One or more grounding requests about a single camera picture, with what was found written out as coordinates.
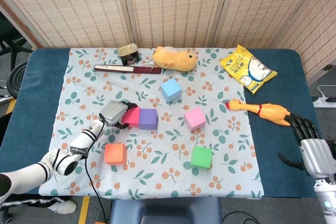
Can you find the yellow marshmallow bag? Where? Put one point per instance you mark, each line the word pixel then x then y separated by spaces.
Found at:
pixel 244 66

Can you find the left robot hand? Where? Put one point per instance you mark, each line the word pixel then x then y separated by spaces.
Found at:
pixel 113 112

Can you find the yellow plush duck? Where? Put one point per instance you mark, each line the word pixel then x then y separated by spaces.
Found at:
pixel 176 60

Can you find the long dark red box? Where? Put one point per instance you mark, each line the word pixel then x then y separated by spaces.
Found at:
pixel 126 69

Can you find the black office chair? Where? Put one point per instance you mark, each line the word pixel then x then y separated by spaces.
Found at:
pixel 15 48

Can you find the gold black tin can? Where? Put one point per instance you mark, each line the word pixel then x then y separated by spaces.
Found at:
pixel 128 54

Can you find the black striped trouser leg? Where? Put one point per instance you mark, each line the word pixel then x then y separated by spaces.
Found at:
pixel 31 203

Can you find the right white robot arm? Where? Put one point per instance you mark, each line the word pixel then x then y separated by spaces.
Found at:
pixel 325 203

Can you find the light pink foam cube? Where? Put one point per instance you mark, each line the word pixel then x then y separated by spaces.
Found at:
pixel 194 119

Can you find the magenta foam cube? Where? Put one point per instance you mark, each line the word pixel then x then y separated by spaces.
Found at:
pixel 132 117

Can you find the dark blue table cover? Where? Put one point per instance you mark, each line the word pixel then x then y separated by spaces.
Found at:
pixel 44 58

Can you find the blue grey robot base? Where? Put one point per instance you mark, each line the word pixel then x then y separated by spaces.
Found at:
pixel 162 208

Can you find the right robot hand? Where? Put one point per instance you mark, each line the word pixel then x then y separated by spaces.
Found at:
pixel 319 155

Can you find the orange foam cube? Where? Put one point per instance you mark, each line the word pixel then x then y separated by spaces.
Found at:
pixel 115 154

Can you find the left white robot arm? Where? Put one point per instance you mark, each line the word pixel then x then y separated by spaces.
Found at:
pixel 31 171

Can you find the light blue foam cube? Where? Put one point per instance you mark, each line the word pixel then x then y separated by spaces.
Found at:
pixel 171 90

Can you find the yellow rubber chicken toy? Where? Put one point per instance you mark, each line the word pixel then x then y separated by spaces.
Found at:
pixel 267 111

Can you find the white power strip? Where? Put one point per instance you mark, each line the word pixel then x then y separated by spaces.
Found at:
pixel 325 102

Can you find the white shoe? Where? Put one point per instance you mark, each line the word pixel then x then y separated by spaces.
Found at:
pixel 65 207

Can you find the purple foam cube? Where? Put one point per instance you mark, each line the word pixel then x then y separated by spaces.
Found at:
pixel 148 120

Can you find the floral print tablecloth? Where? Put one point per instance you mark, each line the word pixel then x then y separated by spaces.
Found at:
pixel 157 176

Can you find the black round stool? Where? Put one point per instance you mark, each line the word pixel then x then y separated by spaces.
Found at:
pixel 15 75

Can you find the green foam cube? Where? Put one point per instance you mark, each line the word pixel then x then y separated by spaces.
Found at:
pixel 201 158

